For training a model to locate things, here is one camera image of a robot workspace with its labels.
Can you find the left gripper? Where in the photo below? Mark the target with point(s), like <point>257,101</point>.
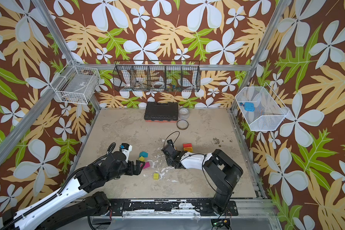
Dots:
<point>132,171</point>

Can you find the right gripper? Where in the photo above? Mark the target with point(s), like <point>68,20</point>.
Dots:
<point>171,152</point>

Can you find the red rectangular block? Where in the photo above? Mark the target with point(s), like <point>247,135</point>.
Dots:
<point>187,145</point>

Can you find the yellow red striped block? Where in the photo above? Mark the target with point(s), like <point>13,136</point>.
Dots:
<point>189,149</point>

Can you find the yellow green cube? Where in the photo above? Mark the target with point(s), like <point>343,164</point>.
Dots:
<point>156,176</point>

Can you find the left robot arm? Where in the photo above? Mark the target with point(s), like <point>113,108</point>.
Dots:
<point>83,181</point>

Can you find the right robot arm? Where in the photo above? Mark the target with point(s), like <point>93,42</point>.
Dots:
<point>224,172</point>

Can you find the magenta rectangular block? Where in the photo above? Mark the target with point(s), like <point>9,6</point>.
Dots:
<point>147,165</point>

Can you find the teal roof block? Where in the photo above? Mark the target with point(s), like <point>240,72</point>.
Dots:
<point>143,154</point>

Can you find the clear glass jar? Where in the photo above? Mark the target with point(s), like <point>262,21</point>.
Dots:
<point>183,113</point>

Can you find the black plastic tool case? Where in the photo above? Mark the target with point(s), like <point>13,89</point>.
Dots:
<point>162,112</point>

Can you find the white tape roll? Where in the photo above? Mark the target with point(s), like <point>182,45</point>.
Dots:
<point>158,85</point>

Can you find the blue object in basket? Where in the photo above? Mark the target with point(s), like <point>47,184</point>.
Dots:
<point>247,106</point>

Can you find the white mesh basket right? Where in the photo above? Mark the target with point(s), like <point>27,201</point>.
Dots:
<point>270,110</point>

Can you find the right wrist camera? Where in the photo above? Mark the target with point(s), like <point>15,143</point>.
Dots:
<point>170,142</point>

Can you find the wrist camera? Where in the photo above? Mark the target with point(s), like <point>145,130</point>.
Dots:
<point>126,150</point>
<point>170,142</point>

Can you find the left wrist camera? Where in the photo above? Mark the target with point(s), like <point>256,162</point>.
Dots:
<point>126,150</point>

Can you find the black wire basket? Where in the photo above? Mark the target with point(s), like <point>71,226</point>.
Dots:
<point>177,75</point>

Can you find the white wire basket left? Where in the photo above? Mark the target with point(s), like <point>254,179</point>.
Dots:
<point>76,84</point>

